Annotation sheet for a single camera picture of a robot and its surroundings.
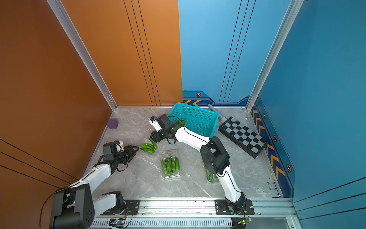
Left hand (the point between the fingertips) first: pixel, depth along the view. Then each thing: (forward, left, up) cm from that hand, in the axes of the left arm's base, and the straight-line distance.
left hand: (138, 147), depth 90 cm
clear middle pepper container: (-10, -21, -2) cm, 23 cm away
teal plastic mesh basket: (+28, -38, -5) cm, 48 cm away
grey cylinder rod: (+27, -57, -2) cm, 63 cm away
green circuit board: (-38, +4, -9) cm, 40 cm away
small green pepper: (+25, -26, -4) cm, 36 cm away
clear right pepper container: (-16, -45, -5) cm, 48 cm away
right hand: (+7, -10, +5) cm, 13 cm away
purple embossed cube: (+27, +31, -11) cm, 43 cm away
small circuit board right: (-37, -61, -6) cm, 71 cm away
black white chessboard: (+9, -72, -3) cm, 72 cm away
